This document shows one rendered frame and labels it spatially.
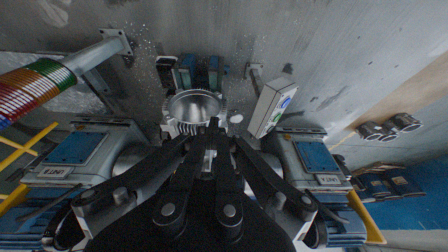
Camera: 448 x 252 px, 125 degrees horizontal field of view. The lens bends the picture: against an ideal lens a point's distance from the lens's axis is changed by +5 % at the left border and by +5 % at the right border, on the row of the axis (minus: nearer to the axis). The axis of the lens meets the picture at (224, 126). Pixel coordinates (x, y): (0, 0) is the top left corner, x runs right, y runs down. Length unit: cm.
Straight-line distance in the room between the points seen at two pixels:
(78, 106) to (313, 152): 112
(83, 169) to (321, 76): 111
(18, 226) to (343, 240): 120
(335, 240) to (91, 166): 108
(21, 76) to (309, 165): 92
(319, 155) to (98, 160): 109
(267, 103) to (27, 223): 91
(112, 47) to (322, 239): 104
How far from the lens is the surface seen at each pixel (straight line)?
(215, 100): 41
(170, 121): 34
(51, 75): 44
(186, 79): 45
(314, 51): 62
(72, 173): 84
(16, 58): 74
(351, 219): 82
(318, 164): 79
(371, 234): 96
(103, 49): 55
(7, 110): 40
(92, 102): 71
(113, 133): 88
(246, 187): 66
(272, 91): 30
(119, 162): 78
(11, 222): 91
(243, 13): 50
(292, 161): 73
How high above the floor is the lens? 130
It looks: 41 degrees down
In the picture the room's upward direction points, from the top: 180 degrees counter-clockwise
